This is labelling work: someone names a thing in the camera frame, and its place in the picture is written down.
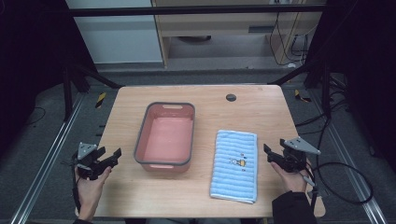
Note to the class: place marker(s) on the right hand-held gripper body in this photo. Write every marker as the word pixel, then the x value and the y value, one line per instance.
pixel 294 158

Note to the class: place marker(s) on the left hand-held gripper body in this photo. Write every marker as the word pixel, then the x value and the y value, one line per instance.
pixel 88 161

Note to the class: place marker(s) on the person's right hand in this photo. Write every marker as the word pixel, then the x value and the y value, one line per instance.
pixel 291 180

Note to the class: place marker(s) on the person's left hand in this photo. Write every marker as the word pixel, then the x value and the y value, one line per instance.
pixel 91 191

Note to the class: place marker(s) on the blue striped towel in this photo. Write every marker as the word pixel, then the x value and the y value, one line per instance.
pixel 235 168

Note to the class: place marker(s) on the yellow black tape strip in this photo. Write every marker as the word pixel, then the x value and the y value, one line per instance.
pixel 100 100
pixel 301 96

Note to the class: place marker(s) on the pink basin with grey rim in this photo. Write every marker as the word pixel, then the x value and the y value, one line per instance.
pixel 166 140

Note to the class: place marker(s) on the black metal stand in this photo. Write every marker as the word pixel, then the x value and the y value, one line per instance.
pixel 325 90
pixel 67 93

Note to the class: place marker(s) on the round black table grommet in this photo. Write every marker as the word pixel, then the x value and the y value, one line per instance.
pixel 231 97

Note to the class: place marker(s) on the black curtain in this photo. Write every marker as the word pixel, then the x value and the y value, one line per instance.
pixel 367 62
pixel 28 62

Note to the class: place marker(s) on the white cabinet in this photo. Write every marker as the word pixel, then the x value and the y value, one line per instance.
pixel 118 37

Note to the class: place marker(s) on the light wooden desk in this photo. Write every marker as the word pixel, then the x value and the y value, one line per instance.
pixel 218 23

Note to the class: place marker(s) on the aluminium floor rail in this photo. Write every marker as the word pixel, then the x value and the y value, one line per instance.
pixel 348 155
pixel 46 161

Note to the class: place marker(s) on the black horizontal frame bar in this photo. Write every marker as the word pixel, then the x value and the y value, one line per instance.
pixel 186 11

